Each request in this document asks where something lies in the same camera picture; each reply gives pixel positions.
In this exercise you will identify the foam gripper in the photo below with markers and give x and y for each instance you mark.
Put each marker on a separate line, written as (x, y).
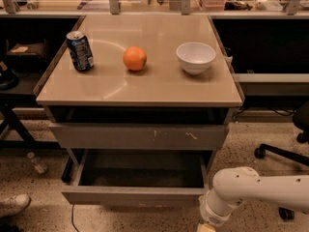
(209, 216)

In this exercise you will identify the grey drawer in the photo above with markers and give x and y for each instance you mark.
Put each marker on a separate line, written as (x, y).
(139, 137)
(155, 179)

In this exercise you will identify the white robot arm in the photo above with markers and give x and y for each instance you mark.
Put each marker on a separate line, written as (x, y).
(231, 187)

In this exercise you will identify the grey top drawer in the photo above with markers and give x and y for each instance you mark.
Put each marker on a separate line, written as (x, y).
(139, 137)

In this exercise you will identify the beige drawer cabinet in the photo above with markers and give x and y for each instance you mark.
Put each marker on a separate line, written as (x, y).
(159, 82)

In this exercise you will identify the white bowl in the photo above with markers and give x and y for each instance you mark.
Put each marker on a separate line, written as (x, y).
(195, 57)

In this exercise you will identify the clear plastic bottle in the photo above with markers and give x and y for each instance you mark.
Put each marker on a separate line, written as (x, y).
(38, 164)

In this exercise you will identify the orange fruit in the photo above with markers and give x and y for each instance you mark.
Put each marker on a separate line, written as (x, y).
(135, 58)

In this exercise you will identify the white shoe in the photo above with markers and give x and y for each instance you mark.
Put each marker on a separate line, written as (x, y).
(14, 205)

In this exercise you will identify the blue soda can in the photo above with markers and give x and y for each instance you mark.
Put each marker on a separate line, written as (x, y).
(80, 51)

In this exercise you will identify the black stand left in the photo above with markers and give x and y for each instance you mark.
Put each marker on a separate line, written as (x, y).
(17, 92)

